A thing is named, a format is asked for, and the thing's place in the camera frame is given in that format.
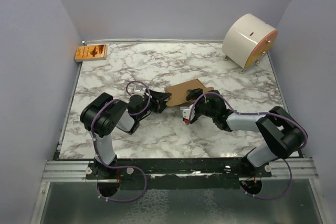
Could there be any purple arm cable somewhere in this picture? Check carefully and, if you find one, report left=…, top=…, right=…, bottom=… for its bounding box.
left=190, top=91, right=308, bottom=200
left=90, top=81, right=152, bottom=204

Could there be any large white cylindrical roll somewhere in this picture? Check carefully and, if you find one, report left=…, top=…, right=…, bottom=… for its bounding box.
left=222, top=14, right=279, bottom=73

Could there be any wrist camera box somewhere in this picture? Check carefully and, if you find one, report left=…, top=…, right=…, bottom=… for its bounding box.
left=180, top=105, right=195, bottom=124
left=131, top=85, right=145, bottom=96

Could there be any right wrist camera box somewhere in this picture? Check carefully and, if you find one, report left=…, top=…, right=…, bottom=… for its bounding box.
left=180, top=105, right=195, bottom=124

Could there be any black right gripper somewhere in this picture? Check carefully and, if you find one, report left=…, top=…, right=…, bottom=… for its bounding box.
left=187, top=89, right=217, bottom=124

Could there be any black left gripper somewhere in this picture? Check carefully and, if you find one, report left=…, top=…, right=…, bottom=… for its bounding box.
left=137, top=89, right=171, bottom=120

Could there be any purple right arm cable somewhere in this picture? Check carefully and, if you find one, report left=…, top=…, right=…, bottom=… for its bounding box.
left=190, top=91, right=308, bottom=200

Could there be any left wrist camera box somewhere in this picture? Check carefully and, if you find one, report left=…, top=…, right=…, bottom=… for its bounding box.
left=131, top=85, right=145, bottom=96

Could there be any orange paperback book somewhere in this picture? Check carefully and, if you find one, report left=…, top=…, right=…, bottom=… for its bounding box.
left=75, top=45, right=108, bottom=62

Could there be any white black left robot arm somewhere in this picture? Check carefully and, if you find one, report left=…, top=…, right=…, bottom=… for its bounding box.
left=80, top=90, right=172, bottom=179

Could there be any brown cardboard box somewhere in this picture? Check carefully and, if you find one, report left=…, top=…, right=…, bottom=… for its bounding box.
left=165, top=79, right=215, bottom=107

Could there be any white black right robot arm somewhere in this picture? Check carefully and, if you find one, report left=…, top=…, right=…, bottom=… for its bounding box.
left=180, top=89, right=308, bottom=177

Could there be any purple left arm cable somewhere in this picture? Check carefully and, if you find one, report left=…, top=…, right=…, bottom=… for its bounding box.
left=90, top=81, right=152, bottom=204

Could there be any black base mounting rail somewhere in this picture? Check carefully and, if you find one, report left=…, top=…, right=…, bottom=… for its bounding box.
left=86, top=157, right=271, bottom=190

